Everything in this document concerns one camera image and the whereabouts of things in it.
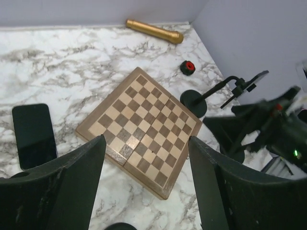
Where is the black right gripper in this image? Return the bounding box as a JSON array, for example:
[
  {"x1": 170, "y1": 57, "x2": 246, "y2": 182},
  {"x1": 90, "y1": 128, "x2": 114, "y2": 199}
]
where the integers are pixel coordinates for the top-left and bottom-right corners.
[{"x1": 203, "y1": 86, "x2": 307, "y2": 165}]

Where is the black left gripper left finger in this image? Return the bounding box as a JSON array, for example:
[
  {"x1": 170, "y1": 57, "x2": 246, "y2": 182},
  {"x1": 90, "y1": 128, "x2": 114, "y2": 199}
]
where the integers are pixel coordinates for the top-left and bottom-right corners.
[{"x1": 0, "y1": 135, "x2": 106, "y2": 230}]

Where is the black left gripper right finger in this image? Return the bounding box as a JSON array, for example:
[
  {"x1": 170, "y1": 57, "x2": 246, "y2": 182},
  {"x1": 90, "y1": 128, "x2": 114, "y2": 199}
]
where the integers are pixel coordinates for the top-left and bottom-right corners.
[{"x1": 189, "y1": 137, "x2": 307, "y2": 230}]

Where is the red black knob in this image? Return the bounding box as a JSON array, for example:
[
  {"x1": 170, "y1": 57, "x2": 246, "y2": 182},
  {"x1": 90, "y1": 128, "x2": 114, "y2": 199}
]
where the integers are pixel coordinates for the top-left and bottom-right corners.
[{"x1": 180, "y1": 60, "x2": 196, "y2": 76}]

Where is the wooden chessboard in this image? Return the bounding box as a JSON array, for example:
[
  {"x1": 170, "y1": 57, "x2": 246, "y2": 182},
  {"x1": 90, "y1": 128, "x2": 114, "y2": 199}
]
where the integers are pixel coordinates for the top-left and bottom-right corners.
[{"x1": 76, "y1": 68, "x2": 201, "y2": 200}]

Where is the gold microphone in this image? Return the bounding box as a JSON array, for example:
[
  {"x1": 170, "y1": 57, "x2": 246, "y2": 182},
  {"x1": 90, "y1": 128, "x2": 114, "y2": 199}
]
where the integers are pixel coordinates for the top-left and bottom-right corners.
[{"x1": 126, "y1": 19, "x2": 184, "y2": 44}]

